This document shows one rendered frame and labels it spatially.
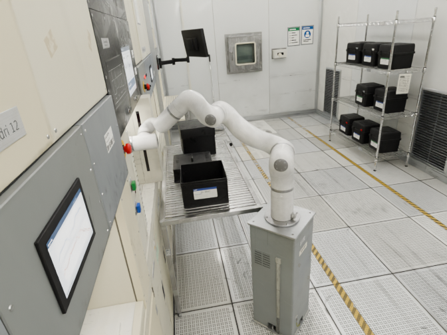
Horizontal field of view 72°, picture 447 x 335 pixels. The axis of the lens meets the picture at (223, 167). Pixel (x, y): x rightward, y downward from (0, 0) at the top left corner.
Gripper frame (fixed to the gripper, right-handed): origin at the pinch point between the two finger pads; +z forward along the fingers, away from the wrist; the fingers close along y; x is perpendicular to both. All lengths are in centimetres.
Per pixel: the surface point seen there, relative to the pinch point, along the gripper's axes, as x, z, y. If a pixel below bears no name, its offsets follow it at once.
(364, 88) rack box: -27, -281, 195
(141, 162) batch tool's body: -17.3, -18.3, 14.8
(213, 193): -34, -59, -6
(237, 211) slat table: -43, -71, -16
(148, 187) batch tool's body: -31.8, -20.3, 8.1
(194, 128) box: -18, -56, 75
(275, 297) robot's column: -89, -85, -40
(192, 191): -32, -47, -6
